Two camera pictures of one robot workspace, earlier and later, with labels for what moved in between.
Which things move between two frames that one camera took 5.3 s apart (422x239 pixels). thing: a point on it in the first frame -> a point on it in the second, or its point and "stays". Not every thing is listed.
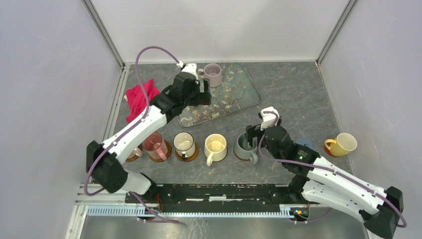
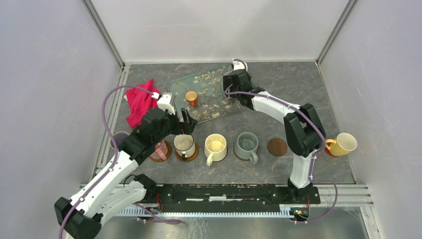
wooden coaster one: (189, 158) stays
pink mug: (153, 144) stays
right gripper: (253, 131) -> (227, 83)
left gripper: (202, 98) -> (186, 127)
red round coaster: (329, 153) stays
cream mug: (215, 148) stays
